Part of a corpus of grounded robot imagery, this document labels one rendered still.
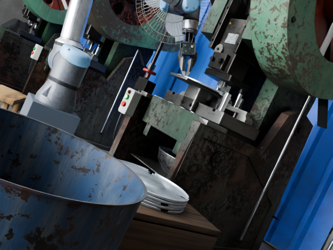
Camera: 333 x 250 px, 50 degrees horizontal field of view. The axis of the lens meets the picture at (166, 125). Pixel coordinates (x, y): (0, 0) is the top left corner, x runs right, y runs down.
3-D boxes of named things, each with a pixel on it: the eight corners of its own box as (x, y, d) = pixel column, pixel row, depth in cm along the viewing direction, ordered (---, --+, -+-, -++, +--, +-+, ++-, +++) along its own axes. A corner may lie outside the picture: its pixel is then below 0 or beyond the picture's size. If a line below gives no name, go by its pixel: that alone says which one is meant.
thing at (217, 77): (227, 85, 172) (232, 75, 171) (200, 77, 187) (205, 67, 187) (246, 96, 182) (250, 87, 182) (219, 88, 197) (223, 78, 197)
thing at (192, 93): (175, 103, 161) (188, 76, 160) (158, 95, 171) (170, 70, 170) (210, 119, 177) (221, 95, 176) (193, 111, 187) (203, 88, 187)
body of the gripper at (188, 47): (178, 54, 160) (181, 28, 159) (179, 57, 168) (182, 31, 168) (195, 56, 159) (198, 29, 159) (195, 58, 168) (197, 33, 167)
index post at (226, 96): (220, 110, 161) (229, 92, 161) (216, 109, 164) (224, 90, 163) (224, 112, 163) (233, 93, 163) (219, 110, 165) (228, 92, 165)
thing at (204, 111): (218, 124, 159) (224, 112, 158) (162, 98, 193) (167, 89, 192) (255, 141, 178) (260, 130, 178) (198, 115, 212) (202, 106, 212)
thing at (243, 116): (244, 122, 164) (253, 101, 163) (219, 111, 177) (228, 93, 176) (251, 125, 168) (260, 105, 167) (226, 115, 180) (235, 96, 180)
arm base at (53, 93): (36, 101, 124) (47, 75, 124) (32, 93, 137) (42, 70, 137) (76, 116, 132) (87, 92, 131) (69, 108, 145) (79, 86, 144)
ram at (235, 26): (222, 70, 170) (248, 13, 168) (201, 64, 181) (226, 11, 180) (242, 83, 181) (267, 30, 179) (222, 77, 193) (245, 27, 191)
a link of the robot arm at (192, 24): (182, 23, 168) (199, 24, 167) (182, 32, 168) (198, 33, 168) (182, 19, 160) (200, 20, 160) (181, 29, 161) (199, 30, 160)
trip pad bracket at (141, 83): (134, 111, 189) (149, 78, 188) (125, 106, 197) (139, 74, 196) (142, 115, 193) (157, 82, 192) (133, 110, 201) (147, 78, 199)
